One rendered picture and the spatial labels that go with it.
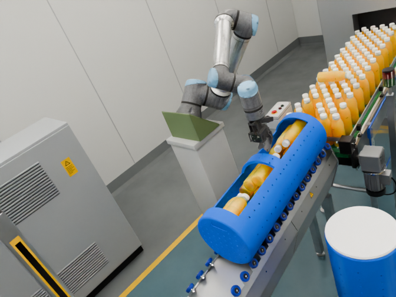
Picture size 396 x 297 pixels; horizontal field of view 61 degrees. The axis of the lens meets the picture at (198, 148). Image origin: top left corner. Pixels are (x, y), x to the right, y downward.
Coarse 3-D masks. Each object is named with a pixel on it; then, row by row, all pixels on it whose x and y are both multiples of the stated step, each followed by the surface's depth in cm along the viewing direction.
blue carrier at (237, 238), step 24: (288, 120) 200; (312, 120) 186; (312, 144) 179; (288, 168) 164; (264, 192) 152; (288, 192) 161; (216, 216) 143; (240, 216) 142; (264, 216) 148; (216, 240) 153; (240, 240) 140
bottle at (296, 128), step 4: (296, 120) 192; (300, 120) 191; (292, 124) 191; (296, 124) 189; (300, 124) 189; (304, 124) 190; (292, 128) 187; (296, 128) 186; (300, 128) 187; (288, 132) 185; (292, 132) 184; (296, 132) 185; (300, 132) 187; (284, 136) 186; (288, 136) 183; (292, 136) 183; (296, 136) 184; (288, 140) 182; (292, 140) 183
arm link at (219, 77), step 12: (228, 12) 192; (216, 24) 193; (228, 24) 188; (216, 36) 183; (228, 36) 182; (216, 48) 175; (228, 48) 175; (216, 60) 168; (228, 60) 170; (216, 72) 159; (228, 72) 162; (216, 84) 161; (228, 84) 160
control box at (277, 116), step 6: (282, 102) 239; (288, 102) 236; (276, 108) 234; (282, 108) 231; (288, 108) 234; (270, 114) 230; (276, 114) 227; (282, 114) 229; (276, 120) 227; (270, 126) 233; (276, 126) 230
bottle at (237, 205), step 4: (240, 196) 157; (244, 196) 156; (236, 200) 153; (240, 200) 153; (244, 200) 153; (232, 204) 151; (236, 204) 151; (240, 204) 151; (244, 204) 152; (228, 208) 150; (232, 208) 149; (236, 208) 150; (240, 208) 150; (244, 208) 152; (232, 212) 148; (236, 212) 149; (240, 212) 150
